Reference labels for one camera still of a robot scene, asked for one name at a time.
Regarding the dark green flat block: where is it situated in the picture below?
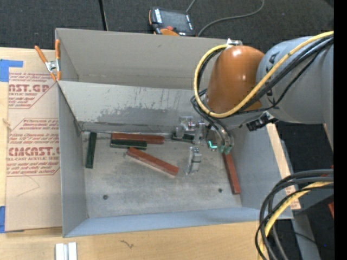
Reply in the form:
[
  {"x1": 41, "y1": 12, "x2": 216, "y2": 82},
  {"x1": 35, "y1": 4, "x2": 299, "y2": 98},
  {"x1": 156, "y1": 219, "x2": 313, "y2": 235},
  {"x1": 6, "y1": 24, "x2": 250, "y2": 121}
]
[
  {"x1": 110, "y1": 139, "x2": 148, "y2": 150},
  {"x1": 171, "y1": 133, "x2": 196, "y2": 142},
  {"x1": 85, "y1": 132, "x2": 98, "y2": 170}
]

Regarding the red-brown flat block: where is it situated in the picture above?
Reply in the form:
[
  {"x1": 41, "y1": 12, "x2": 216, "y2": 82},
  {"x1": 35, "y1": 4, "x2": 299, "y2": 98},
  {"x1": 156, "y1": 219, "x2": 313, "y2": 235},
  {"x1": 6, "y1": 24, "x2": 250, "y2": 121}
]
[
  {"x1": 126, "y1": 146, "x2": 180, "y2": 177},
  {"x1": 222, "y1": 151, "x2": 242, "y2": 196},
  {"x1": 111, "y1": 133, "x2": 165, "y2": 145}
]

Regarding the black cylinder on white bracket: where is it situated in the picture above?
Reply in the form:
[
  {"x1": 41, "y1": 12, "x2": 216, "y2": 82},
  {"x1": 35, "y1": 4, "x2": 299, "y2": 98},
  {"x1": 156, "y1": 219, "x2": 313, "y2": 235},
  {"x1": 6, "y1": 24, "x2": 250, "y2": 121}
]
[{"x1": 246, "y1": 114, "x2": 280, "y2": 132}]

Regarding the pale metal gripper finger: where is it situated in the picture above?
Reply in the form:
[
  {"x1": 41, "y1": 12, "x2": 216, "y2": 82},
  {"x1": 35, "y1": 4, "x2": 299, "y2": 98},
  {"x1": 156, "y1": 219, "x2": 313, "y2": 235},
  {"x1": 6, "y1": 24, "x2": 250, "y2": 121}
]
[
  {"x1": 174, "y1": 115, "x2": 198, "y2": 141},
  {"x1": 186, "y1": 146, "x2": 203, "y2": 176}
]

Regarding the grey metal bin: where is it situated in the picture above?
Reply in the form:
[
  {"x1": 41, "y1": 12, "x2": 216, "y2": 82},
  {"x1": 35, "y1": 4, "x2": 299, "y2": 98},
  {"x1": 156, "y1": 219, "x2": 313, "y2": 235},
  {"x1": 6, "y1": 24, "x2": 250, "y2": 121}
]
[{"x1": 55, "y1": 28, "x2": 293, "y2": 238}]

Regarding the brown cardboard board, red print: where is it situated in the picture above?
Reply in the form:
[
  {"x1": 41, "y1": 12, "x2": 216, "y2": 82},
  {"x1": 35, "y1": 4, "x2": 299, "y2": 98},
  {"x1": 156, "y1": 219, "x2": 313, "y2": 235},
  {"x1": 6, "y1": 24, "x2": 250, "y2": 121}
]
[{"x1": 0, "y1": 47, "x2": 302, "y2": 234}]

